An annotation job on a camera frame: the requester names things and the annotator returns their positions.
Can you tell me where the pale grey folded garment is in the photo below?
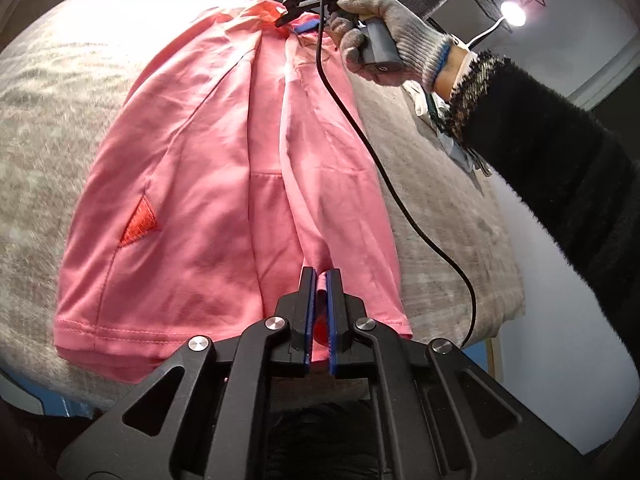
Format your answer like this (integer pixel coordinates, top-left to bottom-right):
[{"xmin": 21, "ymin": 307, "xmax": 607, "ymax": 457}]
[{"xmin": 435, "ymin": 122, "xmax": 494, "ymax": 179}]

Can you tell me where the beige checked blanket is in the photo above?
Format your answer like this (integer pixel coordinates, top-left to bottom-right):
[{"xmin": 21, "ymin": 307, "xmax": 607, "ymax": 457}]
[{"xmin": 0, "ymin": 0, "xmax": 527, "ymax": 411}]

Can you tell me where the blue mat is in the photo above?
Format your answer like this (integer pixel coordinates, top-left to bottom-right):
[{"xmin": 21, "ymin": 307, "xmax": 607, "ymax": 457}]
[{"xmin": 462, "ymin": 337, "xmax": 498, "ymax": 378}]

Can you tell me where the person's right forearm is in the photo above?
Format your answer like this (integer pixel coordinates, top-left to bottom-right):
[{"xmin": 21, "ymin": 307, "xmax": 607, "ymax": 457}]
[{"xmin": 432, "ymin": 50, "xmax": 640, "ymax": 376}]

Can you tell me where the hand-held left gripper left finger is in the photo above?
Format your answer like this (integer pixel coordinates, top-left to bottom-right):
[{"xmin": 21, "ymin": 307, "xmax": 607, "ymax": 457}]
[{"xmin": 57, "ymin": 267, "xmax": 317, "ymax": 480}]

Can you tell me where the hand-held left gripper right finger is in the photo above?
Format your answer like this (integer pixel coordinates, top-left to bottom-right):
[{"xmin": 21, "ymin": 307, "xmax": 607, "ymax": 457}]
[{"xmin": 325, "ymin": 269, "xmax": 586, "ymax": 480}]

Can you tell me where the black cable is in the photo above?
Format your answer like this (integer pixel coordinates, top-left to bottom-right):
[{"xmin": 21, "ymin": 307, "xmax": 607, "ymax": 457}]
[{"xmin": 315, "ymin": 0, "xmax": 477, "ymax": 348}]

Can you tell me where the person's right hand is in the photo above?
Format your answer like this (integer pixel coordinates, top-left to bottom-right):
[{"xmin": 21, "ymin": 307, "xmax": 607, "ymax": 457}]
[{"xmin": 325, "ymin": 0, "xmax": 473, "ymax": 93}]

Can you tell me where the pink shirt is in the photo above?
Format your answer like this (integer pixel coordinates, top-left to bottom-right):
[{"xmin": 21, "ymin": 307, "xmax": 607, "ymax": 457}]
[{"xmin": 52, "ymin": 0, "xmax": 415, "ymax": 383}]

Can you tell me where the white clip lamp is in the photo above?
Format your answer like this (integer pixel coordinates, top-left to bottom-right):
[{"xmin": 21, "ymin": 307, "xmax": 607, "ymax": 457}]
[{"xmin": 467, "ymin": 0, "xmax": 527, "ymax": 50}]

